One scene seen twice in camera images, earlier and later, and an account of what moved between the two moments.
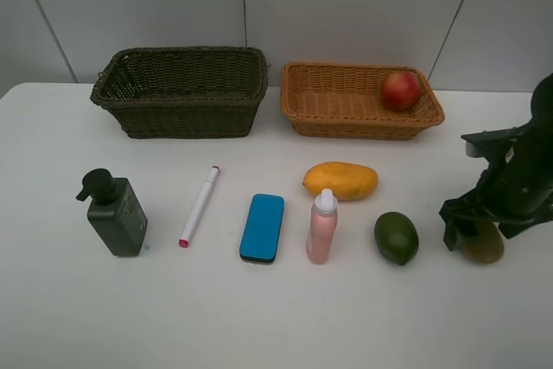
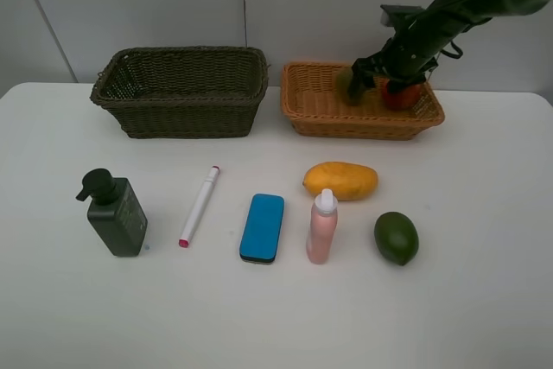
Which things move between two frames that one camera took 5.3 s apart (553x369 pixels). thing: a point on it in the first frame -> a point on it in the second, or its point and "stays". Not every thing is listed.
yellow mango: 348,181 stays
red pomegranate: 401,90 stays
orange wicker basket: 358,102 stays
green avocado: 397,236 stays
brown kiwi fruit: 486,246 -> 343,85
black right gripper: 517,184 -> 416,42
